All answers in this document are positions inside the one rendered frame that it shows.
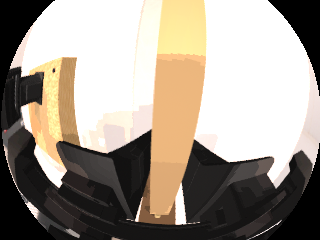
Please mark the long wooden rail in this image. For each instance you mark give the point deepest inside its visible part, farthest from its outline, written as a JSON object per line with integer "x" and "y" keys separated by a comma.
{"x": 179, "y": 82}

